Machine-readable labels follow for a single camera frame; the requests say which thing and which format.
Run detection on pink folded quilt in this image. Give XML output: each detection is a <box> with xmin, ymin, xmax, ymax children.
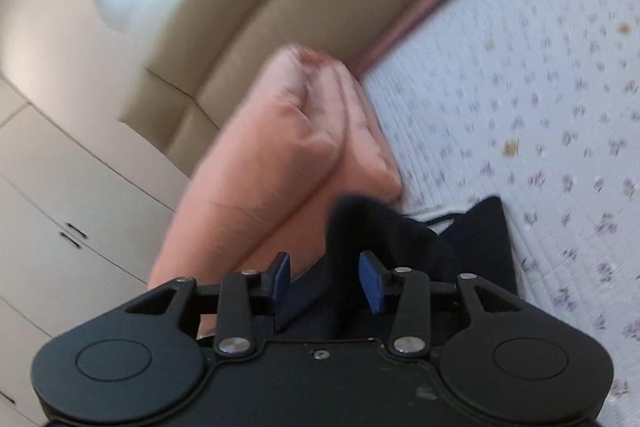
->
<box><xmin>146</xmin><ymin>43</ymin><xmax>404</xmax><ymax>341</ymax></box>

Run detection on floral white bedspread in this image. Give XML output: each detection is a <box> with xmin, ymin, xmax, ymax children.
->
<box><xmin>363</xmin><ymin>0</ymin><xmax>639</xmax><ymax>426</ymax></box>

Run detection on cream wardrobe cabinet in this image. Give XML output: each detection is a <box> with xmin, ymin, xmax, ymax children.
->
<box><xmin>1</xmin><ymin>81</ymin><xmax>174</xmax><ymax>426</ymax></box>

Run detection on navy striped track pants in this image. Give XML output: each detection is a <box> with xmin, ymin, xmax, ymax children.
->
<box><xmin>274</xmin><ymin>195</ymin><xmax>518</xmax><ymax>340</ymax></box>

